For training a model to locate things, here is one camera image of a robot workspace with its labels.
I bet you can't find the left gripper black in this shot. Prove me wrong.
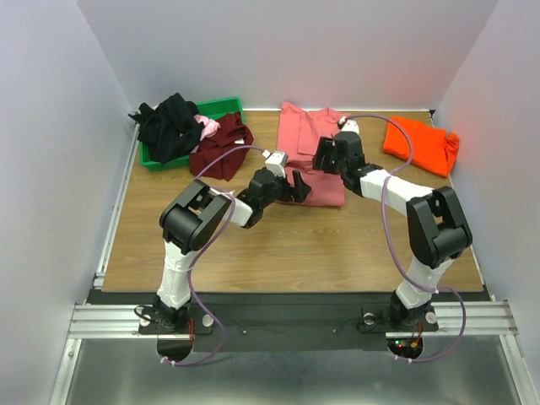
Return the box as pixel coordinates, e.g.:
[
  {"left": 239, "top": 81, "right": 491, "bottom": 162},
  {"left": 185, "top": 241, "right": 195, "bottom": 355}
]
[{"left": 260, "top": 170, "right": 311, "bottom": 210}]

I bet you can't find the salmon pink t-shirt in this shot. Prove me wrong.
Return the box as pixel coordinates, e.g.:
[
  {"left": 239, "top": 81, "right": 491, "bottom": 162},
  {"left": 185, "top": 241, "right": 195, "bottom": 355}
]
[{"left": 277, "top": 102, "right": 345, "bottom": 208}]

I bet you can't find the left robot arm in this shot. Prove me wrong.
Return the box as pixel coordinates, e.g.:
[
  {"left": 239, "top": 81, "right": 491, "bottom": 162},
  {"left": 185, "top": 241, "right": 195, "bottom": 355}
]
[{"left": 152, "top": 168, "right": 311, "bottom": 332}]

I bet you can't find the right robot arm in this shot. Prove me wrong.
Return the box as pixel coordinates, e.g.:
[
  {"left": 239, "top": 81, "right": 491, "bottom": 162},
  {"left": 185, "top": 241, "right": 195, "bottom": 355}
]
[{"left": 313, "top": 131, "right": 473, "bottom": 329}]

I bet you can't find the maroon t-shirt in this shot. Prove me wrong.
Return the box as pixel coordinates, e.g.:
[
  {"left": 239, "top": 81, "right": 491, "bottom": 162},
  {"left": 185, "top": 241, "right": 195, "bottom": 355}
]
[{"left": 189, "top": 111, "right": 254, "bottom": 181}]

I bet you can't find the folded orange t-shirt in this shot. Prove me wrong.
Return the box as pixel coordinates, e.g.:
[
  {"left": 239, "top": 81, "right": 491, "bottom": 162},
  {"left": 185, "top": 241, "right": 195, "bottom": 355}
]
[{"left": 382, "top": 116, "right": 460, "bottom": 178}]

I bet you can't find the light pink t-shirt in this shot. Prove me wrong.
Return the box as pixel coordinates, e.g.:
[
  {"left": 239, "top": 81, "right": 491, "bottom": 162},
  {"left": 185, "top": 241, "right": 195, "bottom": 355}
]
[{"left": 194, "top": 114, "right": 221, "bottom": 141}]

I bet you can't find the green plastic bin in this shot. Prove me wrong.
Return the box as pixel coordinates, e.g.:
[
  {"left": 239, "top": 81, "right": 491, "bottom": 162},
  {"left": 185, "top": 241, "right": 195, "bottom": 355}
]
[{"left": 138, "top": 97, "right": 246, "bottom": 172}]

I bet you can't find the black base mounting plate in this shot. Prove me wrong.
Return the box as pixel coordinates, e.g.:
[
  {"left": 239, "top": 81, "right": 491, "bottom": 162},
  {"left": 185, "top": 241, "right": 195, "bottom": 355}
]
[{"left": 138, "top": 291, "right": 440, "bottom": 354}]

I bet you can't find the black t-shirt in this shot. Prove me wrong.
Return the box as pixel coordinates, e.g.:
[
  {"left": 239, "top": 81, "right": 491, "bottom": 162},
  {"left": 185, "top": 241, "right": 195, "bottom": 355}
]
[{"left": 138, "top": 93, "right": 204, "bottom": 164}]

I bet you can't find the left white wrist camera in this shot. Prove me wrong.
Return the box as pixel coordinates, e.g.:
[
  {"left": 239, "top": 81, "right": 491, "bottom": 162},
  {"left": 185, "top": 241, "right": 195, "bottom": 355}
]
[{"left": 262, "top": 150, "right": 289, "bottom": 177}]

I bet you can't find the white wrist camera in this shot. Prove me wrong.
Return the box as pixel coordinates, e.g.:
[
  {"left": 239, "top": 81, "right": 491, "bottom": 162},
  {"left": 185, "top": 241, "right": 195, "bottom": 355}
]
[
  {"left": 262, "top": 150, "right": 289, "bottom": 177},
  {"left": 337, "top": 116, "right": 360, "bottom": 135}
]

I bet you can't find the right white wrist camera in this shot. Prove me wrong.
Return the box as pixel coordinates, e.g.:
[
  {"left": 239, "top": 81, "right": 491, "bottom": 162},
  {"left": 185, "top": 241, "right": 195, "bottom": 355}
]
[{"left": 337, "top": 116, "right": 360, "bottom": 135}]

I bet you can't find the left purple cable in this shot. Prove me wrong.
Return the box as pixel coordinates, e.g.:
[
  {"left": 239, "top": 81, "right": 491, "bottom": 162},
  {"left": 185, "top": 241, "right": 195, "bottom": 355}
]
[{"left": 158, "top": 144, "right": 271, "bottom": 368}]

